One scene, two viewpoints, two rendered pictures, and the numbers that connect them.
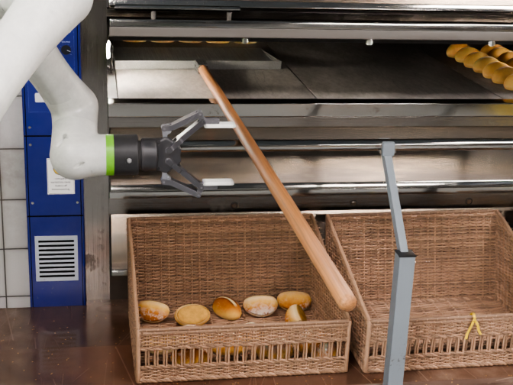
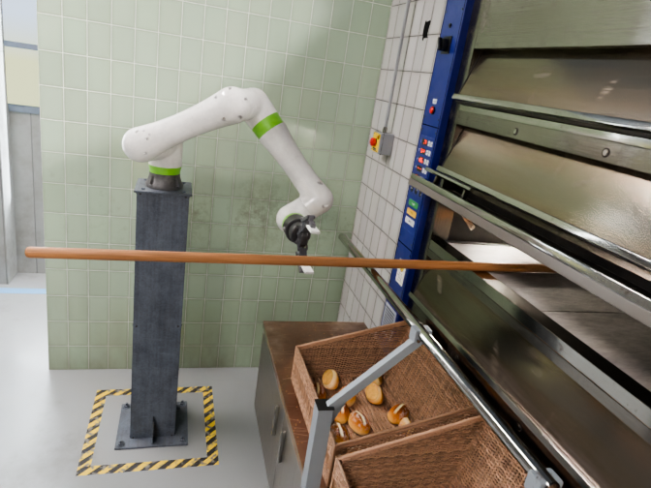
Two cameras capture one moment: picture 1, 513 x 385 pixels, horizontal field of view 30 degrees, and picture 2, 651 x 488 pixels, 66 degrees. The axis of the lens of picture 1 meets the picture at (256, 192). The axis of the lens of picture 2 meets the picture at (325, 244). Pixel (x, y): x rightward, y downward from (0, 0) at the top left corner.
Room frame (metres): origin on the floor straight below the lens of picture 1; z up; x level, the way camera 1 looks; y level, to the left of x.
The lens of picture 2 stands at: (1.95, -1.41, 1.72)
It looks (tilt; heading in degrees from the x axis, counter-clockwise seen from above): 18 degrees down; 83
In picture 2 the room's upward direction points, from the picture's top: 9 degrees clockwise
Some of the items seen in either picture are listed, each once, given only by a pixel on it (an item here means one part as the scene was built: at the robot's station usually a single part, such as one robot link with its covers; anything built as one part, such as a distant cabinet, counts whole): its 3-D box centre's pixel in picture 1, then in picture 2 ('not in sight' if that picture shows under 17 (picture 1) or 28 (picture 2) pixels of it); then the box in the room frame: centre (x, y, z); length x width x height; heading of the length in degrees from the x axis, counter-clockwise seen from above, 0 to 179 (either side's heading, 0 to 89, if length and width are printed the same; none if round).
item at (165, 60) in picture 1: (192, 53); not in sight; (3.28, 0.24, 1.20); 0.55 x 0.36 x 0.03; 101
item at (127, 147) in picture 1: (127, 153); (297, 228); (2.06, 0.29, 1.20); 0.12 x 0.06 x 0.09; 11
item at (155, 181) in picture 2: not in sight; (165, 175); (1.50, 0.71, 1.23); 0.26 x 0.15 x 0.06; 101
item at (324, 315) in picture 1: (232, 290); (376, 389); (2.39, 0.06, 0.72); 0.56 x 0.49 x 0.28; 101
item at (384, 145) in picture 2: not in sight; (382, 142); (2.46, 1.01, 1.46); 0.10 x 0.07 x 0.10; 100
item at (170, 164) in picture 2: not in sight; (164, 148); (1.51, 0.65, 1.36); 0.16 x 0.13 x 0.19; 69
